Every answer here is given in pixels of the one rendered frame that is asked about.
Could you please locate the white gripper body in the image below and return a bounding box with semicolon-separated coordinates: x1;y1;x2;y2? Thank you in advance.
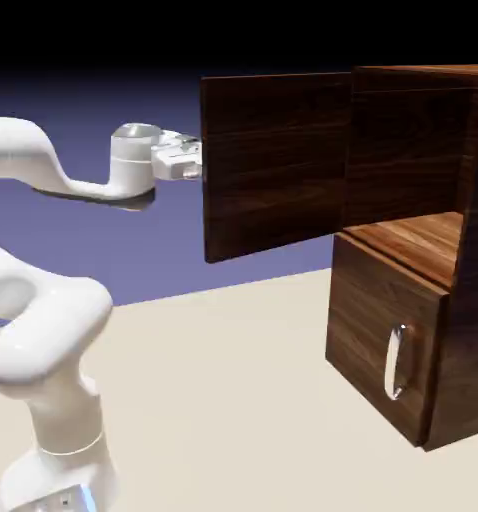
151;138;204;182

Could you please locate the dark wood cabinet door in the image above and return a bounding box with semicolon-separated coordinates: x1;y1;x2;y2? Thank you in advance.
199;72;352;264

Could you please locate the dark wood cabinet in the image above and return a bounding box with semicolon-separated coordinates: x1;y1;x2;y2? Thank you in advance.
325;64;478;452

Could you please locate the dark wood door with handle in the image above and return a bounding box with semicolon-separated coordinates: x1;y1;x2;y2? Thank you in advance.
325;232;451;448

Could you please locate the curved silver handle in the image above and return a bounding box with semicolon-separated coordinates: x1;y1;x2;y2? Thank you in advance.
384;323;411;402

